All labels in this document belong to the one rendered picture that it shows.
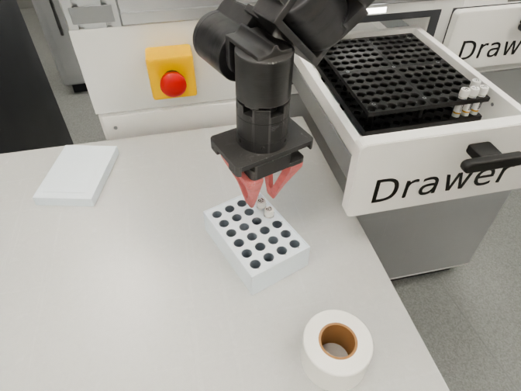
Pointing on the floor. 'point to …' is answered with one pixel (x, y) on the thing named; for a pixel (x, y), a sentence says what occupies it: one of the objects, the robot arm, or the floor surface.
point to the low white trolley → (183, 280)
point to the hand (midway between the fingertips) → (260, 195)
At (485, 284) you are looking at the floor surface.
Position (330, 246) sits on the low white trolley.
